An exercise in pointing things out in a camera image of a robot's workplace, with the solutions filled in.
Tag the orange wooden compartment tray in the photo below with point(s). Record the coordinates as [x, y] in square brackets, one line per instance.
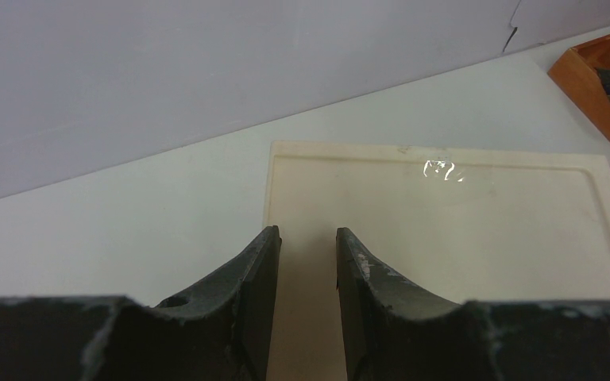
[575, 73]

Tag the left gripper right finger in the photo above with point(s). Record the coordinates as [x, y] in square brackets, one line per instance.
[394, 329]

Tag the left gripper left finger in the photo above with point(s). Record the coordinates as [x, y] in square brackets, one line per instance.
[219, 328]

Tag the cream drawer organizer cabinet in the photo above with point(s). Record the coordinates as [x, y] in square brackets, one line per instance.
[466, 225]

